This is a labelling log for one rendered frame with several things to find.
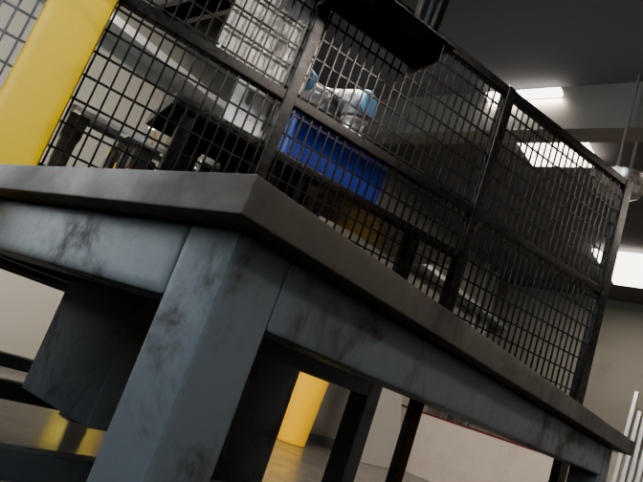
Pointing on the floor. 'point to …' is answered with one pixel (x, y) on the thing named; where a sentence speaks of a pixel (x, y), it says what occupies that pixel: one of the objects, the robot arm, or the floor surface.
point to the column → (256, 421)
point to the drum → (302, 409)
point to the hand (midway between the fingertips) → (260, 131)
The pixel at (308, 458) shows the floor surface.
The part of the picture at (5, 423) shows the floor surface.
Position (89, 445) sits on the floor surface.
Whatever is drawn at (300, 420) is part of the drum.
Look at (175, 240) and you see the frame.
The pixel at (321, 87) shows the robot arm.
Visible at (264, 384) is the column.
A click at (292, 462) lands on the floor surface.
